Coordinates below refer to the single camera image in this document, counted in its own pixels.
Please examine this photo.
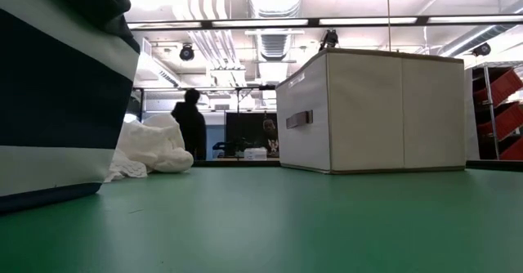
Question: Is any white lace knit garment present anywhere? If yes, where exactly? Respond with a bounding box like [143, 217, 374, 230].
[104, 113, 195, 183]

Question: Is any person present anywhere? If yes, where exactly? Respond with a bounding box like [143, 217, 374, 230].
[261, 118, 280, 156]
[170, 87, 208, 162]

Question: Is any small white box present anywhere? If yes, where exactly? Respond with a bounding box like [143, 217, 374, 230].
[244, 147, 268, 161]

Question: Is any ceiling air vent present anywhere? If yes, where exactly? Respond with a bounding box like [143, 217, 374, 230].
[260, 34, 289, 60]

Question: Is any green table mat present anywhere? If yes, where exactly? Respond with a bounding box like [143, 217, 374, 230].
[0, 165, 523, 273]

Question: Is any beige fabric storage box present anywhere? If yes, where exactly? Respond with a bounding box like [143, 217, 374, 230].
[275, 47, 467, 175]

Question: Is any black overhead light bar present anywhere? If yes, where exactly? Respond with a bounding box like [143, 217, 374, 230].
[126, 14, 523, 31]

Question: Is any navy white striped fabric bin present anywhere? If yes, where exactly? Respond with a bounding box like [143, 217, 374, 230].
[0, 0, 141, 215]

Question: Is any metal shelf rack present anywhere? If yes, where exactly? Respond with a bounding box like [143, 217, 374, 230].
[469, 61, 523, 162]

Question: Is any red storage bin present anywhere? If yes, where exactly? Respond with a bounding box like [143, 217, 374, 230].
[498, 136, 523, 162]
[476, 101, 523, 141]
[473, 68, 523, 106]

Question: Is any grey box handle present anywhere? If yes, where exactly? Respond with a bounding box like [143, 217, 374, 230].
[284, 109, 315, 130]

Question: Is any black table frame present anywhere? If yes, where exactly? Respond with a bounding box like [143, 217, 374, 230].
[191, 159, 523, 172]

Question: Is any black overhead camera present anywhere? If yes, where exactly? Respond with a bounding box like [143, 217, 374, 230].
[320, 29, 340, 50]

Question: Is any thin hanging wire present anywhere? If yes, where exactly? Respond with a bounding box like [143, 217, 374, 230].
[386, 0, 392, 50]

